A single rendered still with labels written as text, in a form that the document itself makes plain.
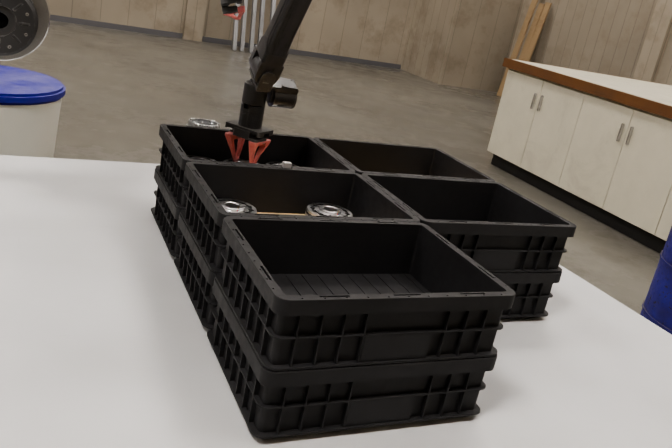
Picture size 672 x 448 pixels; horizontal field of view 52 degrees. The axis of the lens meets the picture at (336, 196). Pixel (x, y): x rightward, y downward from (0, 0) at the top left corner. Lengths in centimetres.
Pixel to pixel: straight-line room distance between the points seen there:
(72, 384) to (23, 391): 7
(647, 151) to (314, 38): 788
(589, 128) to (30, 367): 489
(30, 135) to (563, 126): 412
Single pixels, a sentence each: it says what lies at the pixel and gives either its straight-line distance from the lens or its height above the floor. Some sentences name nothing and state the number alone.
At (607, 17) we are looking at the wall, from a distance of 1119.
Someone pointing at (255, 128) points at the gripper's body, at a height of 96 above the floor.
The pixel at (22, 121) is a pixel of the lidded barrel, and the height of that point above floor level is 61.
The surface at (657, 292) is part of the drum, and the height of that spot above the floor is 36.
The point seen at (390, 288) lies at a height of 83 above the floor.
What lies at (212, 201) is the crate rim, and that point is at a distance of 123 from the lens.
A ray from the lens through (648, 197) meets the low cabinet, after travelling 519.
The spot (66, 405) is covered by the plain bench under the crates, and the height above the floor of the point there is 70.
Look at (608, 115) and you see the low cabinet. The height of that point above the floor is 77.
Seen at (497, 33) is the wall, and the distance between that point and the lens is 1237.
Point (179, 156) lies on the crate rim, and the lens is 149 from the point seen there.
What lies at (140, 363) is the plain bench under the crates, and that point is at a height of 70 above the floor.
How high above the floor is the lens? 133
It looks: 17 degrees down
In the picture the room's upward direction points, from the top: 11 degrees clockwise
